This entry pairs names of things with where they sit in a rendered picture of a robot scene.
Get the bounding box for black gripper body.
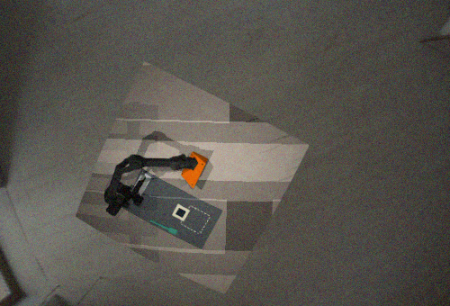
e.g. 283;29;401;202
117;183;143;206

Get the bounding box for cream tile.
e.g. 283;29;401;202
172;203;190;221

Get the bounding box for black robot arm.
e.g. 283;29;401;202
104;154;198;216

